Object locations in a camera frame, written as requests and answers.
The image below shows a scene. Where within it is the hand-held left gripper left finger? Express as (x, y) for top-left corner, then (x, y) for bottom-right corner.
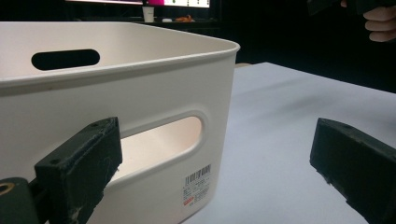
(34, 117), (123, 224)

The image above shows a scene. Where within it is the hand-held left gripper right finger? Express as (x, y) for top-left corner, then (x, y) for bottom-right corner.
(309, 117), (396, 224)

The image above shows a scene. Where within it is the white paper cup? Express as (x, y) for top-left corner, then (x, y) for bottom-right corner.
(142, 7), (156, 23)

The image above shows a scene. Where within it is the small orange object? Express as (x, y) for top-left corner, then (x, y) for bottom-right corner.
(175, 14), (196, 23)

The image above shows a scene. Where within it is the white plastic storage bin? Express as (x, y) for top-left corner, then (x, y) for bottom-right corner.
(0, 21), (241, 224)

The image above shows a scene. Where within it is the dark desk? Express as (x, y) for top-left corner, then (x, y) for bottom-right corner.
(78, 17), (222, 37)

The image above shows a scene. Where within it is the computer monitor with pink window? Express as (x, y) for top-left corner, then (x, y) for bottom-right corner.
(146, 0), (211, 9)

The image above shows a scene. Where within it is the computer monitor with dark screen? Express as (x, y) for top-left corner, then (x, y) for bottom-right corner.
(64, 0), (144, 6)

